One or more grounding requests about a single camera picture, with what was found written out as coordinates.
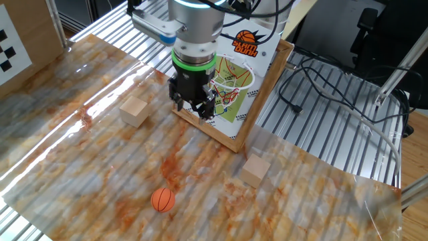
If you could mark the aluminium profile post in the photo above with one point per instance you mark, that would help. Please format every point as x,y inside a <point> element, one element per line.
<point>55,23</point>
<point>398,70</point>

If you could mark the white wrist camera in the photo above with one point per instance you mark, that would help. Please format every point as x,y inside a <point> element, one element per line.
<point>150,25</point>

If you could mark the orange marble pattern mat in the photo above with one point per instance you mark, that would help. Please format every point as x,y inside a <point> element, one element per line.
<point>100,167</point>

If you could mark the aluminium profile rail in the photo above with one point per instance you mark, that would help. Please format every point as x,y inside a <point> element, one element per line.
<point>416,192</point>

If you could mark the wooden framed backboard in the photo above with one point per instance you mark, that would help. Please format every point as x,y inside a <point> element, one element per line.
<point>254,110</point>

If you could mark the black office chair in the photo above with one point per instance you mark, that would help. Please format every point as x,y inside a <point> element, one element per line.
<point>384,40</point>

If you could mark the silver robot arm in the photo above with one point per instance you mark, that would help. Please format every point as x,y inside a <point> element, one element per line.
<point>197,20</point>

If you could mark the white hoop with net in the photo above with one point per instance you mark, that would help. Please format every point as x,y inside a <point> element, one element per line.
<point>227,97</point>

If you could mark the light wooden cube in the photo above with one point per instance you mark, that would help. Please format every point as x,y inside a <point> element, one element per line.
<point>254,170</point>
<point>133,112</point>

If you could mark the cardboard panel with checkerboard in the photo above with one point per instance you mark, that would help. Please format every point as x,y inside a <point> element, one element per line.
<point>33,33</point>

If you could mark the small orange basketball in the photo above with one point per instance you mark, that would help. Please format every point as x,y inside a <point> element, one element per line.
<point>162,200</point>

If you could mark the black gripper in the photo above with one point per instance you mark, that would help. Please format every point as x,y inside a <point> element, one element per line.
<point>194,83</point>

